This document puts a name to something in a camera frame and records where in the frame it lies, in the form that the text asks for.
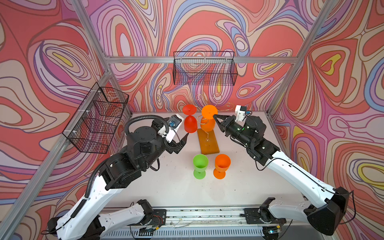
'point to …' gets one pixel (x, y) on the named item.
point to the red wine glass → (190, 122)
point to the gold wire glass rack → (207, 140)
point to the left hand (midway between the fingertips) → (178, 124)
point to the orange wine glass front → (207, 123)
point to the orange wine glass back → (222, 163)
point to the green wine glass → (200, 163)
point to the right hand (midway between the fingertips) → (212, 118)
